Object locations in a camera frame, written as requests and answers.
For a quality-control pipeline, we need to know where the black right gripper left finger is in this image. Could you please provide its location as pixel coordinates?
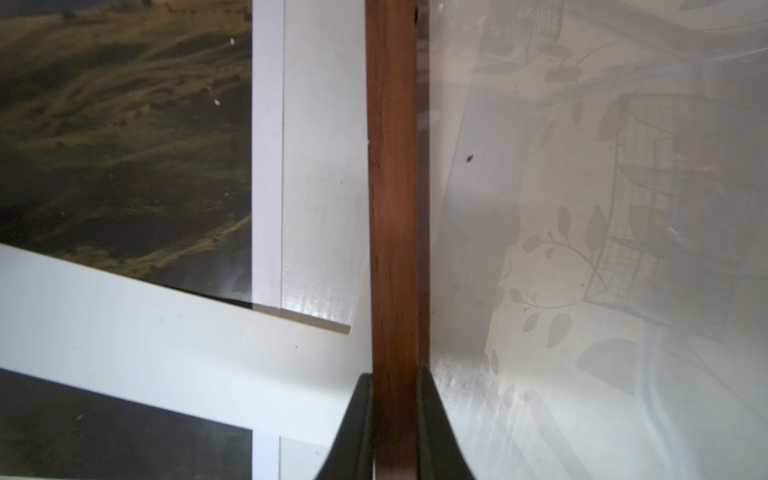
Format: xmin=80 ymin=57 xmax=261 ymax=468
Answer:
xmin=316 ymin=373 xmax=374 ymax=480

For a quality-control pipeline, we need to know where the brown wooden picture frame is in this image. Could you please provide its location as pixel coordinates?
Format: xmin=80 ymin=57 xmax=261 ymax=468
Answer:
xmin=365 ymin=1 xmax=420 ymax=479

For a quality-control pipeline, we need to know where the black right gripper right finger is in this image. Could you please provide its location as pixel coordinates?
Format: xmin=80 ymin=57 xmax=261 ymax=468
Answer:
xmin=417 ymin=367 xmax=474 ymax=480

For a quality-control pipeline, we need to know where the white passe-partout mat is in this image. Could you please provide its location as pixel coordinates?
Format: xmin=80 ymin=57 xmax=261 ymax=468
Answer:
xmin=1 ymin=1 xmax=370 ymax=479

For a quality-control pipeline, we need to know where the mountain landscape photo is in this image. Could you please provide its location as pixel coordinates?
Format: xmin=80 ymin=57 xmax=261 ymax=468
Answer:
xmin=1 ymin=1 xmax=253 ymax=479

